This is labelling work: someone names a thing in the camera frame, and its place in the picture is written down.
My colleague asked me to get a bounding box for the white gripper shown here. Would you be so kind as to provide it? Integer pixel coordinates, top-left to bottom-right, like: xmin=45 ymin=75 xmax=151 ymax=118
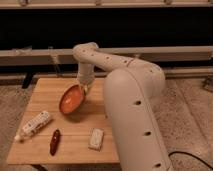
xmin=77 ymin=62 xmax=95 ymax=94

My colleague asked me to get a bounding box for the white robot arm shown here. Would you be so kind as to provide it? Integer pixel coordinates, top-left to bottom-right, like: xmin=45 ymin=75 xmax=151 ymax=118
xmin=73 ymin=42 xmax=173 ymax=171

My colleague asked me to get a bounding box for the orange ceramic bowl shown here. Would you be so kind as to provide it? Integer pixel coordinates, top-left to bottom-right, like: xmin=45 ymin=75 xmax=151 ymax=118
xmin=59 ymin=84 xmax=85 ymax=115

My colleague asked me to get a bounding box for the dark red snack bar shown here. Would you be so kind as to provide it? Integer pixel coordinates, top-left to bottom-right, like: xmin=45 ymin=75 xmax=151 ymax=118
xmin=50 ymin=129 xmax=61 ymax=156

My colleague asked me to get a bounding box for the white plastic bottle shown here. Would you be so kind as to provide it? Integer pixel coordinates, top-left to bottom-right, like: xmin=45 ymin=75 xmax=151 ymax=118
xmin=14 ymin=111 xmax=52 ymax=142

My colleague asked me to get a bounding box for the white rectangular sponge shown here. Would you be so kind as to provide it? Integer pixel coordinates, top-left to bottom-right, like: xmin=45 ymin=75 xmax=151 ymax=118
xmin=89 ymin=128 xmax=104 ymax=150

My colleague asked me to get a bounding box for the wooden table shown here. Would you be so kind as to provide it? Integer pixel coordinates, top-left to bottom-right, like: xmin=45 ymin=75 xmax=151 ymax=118
xmin=7 ymin=78 xmax=119 ymax=165

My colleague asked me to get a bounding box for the black cable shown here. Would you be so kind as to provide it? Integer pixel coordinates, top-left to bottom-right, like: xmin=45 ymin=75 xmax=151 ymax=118
xmin=168 ymin=150 xmax=213 ymax=169

